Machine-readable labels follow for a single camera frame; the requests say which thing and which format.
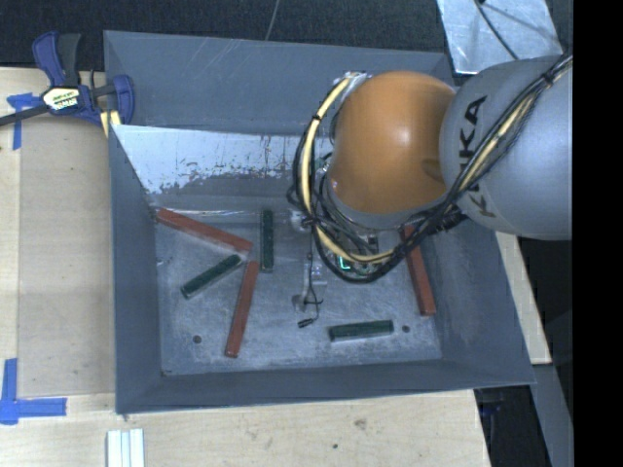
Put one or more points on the red-brown flat block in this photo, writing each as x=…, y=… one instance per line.
x=422, y=285
x=242, y=309
x=204, y=230

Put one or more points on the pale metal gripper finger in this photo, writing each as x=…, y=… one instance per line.
x=318, y=287
x=303, y=300

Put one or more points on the dark green flat block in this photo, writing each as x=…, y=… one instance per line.
x=210, y=276
x=267, y=241
x=361, y=330

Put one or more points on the grey metal bin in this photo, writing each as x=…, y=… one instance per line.
x=194, y=90

